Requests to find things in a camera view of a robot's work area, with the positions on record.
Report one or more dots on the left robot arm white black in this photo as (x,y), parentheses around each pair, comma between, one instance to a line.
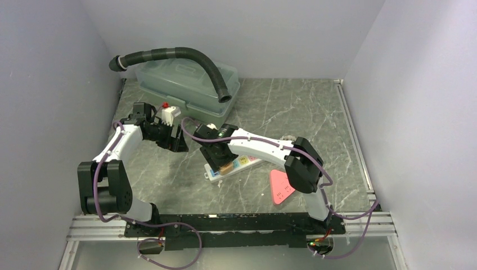
(104,187)

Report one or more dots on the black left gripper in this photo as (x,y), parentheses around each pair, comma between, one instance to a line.
(176,144)

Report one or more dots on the white multicolour power strip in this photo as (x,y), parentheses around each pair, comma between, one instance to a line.
(239,164)

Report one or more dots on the translucent green plastic box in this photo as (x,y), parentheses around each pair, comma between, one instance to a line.
(184,83)

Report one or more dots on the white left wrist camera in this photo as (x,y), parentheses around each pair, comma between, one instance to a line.
(169,114)

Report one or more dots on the tan cube plug adapter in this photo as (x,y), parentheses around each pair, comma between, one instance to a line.
(225,169)

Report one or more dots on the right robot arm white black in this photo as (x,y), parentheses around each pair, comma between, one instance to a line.
(297,158)

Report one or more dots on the pink triangular power strip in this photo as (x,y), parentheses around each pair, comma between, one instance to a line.
(281,189)

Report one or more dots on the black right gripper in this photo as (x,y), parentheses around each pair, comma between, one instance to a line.
(215,162)

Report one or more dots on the aluminium frame rail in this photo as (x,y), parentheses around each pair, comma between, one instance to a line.
(379,224)

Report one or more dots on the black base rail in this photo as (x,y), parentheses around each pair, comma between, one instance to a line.
(183,231)

